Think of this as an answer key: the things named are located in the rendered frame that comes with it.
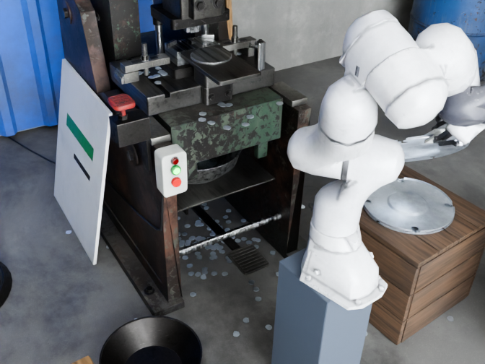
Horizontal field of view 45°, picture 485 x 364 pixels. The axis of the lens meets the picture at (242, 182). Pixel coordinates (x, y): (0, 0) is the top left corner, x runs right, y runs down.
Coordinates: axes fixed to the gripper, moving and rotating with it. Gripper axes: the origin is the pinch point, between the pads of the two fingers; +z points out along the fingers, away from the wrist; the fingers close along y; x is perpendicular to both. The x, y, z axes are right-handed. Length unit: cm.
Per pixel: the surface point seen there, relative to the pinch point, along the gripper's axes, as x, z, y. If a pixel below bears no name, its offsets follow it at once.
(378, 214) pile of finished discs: 9.3, 24.1, -18.5
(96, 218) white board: 99, 59, -11
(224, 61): 56, 12, 27
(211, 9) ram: 60, 7, 41
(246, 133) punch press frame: 49, 26, 9
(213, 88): 59, 17, 21
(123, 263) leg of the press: 90, 66, -27
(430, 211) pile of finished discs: -7.7, 23.8, -18.2
